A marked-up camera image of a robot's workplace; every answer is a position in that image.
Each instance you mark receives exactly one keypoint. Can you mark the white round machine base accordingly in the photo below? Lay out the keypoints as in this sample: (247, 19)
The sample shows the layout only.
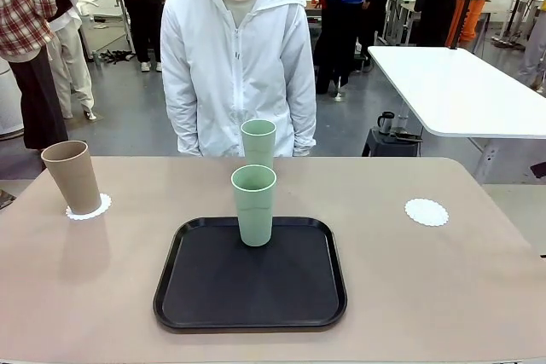
(8, 99)

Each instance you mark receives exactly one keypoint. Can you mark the black and silver mug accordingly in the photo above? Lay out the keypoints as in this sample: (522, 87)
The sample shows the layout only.
(386, 122)

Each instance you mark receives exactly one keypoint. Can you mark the person in grey trousers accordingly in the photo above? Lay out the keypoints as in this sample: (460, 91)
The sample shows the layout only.
(535, 48)

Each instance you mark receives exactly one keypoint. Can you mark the black vertical pole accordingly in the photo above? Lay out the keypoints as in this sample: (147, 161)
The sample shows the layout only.
(466, 1)

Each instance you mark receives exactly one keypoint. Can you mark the person in black clothes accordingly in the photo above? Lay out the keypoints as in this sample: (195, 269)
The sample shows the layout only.
(141, 10)

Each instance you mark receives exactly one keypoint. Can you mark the black tools on stool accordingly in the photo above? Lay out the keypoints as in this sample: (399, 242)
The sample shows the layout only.
(408, 136)

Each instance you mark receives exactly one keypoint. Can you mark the green tall plastic cup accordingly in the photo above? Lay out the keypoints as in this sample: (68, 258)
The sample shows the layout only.
(253, 219)
(258, 146)

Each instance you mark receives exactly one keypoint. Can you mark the white scalloped paper coaster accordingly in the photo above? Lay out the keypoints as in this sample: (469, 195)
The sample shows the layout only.
(106, 204)
(426, 212)

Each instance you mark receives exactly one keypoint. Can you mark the brown tall plastic cup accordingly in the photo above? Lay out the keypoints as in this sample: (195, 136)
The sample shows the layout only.
(77, 185)

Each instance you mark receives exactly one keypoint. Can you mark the person in white trousers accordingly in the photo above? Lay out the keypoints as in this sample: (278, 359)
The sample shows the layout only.
(72, 61)

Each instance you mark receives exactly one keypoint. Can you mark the person's right forearm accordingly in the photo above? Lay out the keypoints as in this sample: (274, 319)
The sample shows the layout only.
(185, 125)

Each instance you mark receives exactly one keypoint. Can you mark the dark grey step stool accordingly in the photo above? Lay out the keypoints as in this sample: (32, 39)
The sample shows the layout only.
(390, 146)

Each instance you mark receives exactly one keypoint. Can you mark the person in red shirt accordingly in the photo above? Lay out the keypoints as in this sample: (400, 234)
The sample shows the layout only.
(330, 40)

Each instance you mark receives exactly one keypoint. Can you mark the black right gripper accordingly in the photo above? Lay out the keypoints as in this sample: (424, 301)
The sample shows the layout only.
(540, 170)

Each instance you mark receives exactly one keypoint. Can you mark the person in plaid shirt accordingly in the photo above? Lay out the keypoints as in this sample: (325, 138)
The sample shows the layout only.
(21, 6)

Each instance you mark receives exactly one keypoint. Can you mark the black plastic serving tray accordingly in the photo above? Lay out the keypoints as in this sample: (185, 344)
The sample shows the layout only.
(234, 287)

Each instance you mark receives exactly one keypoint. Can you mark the person's left forearm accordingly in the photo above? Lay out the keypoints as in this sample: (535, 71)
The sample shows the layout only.
(303, 125)

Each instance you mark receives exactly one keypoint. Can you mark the white rounded table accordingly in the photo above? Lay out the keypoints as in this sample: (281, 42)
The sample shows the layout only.
(460, 91)

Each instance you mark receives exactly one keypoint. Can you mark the white table leg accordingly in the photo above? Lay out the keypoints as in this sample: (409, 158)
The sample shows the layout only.
(486, 159)

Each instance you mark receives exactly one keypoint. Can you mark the person in white jacket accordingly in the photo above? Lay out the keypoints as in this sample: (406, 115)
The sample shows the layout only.
(213, 40)

